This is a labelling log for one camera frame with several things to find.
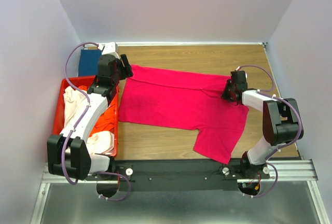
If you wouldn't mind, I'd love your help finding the folded blue t shirt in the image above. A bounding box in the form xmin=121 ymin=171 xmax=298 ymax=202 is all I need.
xmin=78 ymin=49 xmax=102 ymax=77

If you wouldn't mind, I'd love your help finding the aluminium frame rail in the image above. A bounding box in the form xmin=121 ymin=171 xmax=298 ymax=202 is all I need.
xmin=31 ymin=158 xmax=330 ymax=223

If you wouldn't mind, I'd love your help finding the red plastic bin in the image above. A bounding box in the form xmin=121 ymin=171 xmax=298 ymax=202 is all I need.
xmin=52 ymin=76 xmax=119 ymax=157

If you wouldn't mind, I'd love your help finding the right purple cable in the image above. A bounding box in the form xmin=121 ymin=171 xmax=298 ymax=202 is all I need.
xmin=234 ymin=64 xmax=305 ymax=157

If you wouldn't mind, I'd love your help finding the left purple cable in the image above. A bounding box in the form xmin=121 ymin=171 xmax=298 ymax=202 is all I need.
xmin=61 ymin=42 xmax=104 ymax=185

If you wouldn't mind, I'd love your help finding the orange t shirt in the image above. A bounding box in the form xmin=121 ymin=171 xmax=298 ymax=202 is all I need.
xmin=89 ymin=89 xmax=118 ymax=137

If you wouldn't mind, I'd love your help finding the magenta t shirt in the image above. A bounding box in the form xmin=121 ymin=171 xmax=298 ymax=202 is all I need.
xmin=118 ymin=65 xmax=249 ymax=164

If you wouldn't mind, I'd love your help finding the purple cable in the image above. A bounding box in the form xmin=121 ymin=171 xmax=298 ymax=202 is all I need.
xmin=234 ymin=64 xmax=305 ymax=157
xmin=61 ymin=42 xmax=104 ymax=185

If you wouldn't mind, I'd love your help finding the black mounting base plate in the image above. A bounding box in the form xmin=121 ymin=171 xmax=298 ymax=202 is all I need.
xmin=86 ymin=159 xmax=270 ymax=197

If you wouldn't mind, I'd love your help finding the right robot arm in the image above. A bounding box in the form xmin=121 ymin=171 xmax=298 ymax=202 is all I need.
xmin=222 ymin=68 xmax=304 ymax=178

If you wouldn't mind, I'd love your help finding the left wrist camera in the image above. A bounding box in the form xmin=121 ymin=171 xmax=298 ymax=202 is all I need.
xmin=97 ymin=42 xmax=120 ymax=59

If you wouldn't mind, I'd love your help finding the pale pink t shirt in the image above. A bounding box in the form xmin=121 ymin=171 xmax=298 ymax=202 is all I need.
xmin=63 ymin=86 xmax=114 ymax=155

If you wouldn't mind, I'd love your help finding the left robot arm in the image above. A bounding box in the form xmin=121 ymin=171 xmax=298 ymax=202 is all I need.
xmin=47 ymin=54 xmax=133 ymax=185

